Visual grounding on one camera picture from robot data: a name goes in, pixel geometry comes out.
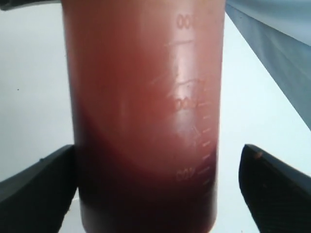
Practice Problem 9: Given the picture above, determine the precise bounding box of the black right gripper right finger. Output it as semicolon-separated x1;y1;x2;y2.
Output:
239;144;311;233

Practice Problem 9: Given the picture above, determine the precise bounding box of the white backdrop cloth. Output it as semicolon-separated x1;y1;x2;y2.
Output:
225;0;311;127

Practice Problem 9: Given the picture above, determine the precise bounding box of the red sauce squeeze bottle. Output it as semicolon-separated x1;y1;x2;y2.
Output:
62;0;225;233

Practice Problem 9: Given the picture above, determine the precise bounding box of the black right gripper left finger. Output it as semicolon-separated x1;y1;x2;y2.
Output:
0;145;77;233

